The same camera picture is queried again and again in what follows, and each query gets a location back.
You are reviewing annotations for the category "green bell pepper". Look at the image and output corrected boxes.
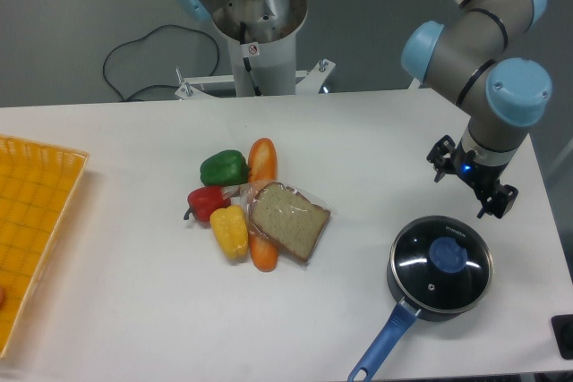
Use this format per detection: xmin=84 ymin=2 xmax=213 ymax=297
xmin=200 ymin=149 xmax=250 ymax=186

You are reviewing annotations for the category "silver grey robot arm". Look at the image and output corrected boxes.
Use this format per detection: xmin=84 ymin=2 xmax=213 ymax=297
xmin=177 ymin=0 xmax=552 ymax=217

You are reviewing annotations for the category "black cable on floor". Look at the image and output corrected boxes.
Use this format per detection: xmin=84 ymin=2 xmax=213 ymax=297
xmin=102 ymin=24 xmax=221 ymax=103

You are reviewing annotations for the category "bagged brown bread slice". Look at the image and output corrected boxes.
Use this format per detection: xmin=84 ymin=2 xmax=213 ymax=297
xmin=239 ymin=180 xmax=330 ymax=272

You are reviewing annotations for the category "black device at table edge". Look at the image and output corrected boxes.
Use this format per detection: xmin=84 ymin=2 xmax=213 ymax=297
xmin=551 ymin=314 xmax=573 ymax=361

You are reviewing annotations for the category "glass pot lid blue knob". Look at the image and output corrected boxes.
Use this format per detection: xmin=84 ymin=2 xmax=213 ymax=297
xmin=389 ymin=216 xmax=495 ymax=312

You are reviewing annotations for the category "orange baguette bread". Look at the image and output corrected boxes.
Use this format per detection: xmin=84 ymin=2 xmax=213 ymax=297
xmin=248 ymin=138 xmax=278 ymax=272

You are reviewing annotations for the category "red bell pepper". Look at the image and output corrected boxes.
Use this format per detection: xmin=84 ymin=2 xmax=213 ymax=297
xmin=184 ymin=185 xmax=231 ymax=223

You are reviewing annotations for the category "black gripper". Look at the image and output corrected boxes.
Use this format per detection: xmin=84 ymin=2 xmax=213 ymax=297
xmin=426 ymin=135 xmax=518 ymax=219

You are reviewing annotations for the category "dark saucepan blue handle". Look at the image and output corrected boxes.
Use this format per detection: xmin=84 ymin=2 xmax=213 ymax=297
xmin=346 ymin=215 xmax=495 ymax=382

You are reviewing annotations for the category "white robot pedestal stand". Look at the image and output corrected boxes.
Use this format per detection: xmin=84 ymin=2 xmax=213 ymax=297
xmin=174 ymin=0 xmax=332 ymax=100

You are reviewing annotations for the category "yellow bell pepper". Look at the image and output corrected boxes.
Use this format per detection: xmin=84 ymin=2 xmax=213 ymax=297
xmin=210 ymin=205 xmax=248 ymax=259

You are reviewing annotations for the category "yellow woven basket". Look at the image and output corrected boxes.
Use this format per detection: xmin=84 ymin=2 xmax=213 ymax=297
xmin=1 ymin=135 xmax=90 ymax=357

